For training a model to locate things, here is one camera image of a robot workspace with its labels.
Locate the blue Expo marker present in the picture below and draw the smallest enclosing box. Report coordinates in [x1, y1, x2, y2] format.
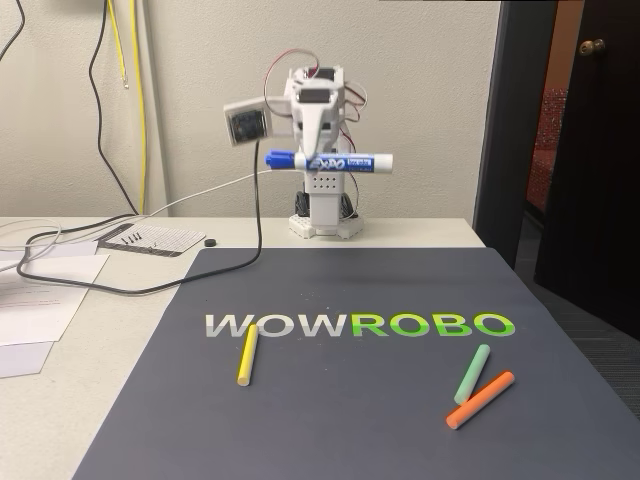
[263, 148, 395, 177]

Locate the red patterned fabric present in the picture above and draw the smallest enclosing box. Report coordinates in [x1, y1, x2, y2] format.
[526, 86, 570, 214]

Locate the small white paper sheet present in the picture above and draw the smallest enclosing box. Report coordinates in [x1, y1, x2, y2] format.
[0, 341, 58, 380]

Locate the striped screw card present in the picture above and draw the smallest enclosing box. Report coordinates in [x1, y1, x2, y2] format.
[95, 223, 208, 260]

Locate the short yellow wire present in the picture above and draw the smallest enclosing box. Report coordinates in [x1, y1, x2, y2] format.
[106, 0, 131, 91]

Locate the large white paper sheet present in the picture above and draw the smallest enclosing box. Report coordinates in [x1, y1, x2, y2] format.
[0, 253, 112, 348]

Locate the yellow chalk stick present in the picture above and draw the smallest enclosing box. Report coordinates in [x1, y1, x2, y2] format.
[236, 323, 260, 387]

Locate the grey WOWROBO mat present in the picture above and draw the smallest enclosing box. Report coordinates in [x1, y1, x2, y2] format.
[72, 246, 640, 480]

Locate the long black camera cable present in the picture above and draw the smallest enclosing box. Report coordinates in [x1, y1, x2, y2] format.
[16, 0, 264, 297]

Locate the dark door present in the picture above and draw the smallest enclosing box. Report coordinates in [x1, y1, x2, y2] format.
[533, 0, 640, 342]

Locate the white looped cable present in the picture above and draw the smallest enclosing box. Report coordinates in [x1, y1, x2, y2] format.
[0, 217, 65, 274]

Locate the thin red arm wire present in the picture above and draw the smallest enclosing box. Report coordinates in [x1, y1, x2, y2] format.
[263, 47, 370, 151]

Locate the dark grey door frame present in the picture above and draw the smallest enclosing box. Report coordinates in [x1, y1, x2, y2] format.
[471, 0, 559, 274]

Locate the green chalk stick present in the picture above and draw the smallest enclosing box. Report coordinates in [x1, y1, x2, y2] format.
[452, 343, 492, 406]

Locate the white gripper camera box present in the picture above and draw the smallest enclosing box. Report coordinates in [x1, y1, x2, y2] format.
[222, 96, 275, 148]

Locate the narrow white paper sheet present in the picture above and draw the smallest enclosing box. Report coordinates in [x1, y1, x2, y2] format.
[28, 241, 100, 260]

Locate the orange chalk stick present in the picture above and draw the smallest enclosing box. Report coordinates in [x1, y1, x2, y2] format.
[445, 369, 517, 432]

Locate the short black wall cable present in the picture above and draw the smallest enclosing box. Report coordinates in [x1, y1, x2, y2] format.
[0, 0, 27, 62]

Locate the white cable to arm base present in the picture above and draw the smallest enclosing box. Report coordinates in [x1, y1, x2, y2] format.
[148, 169, 275, 218]

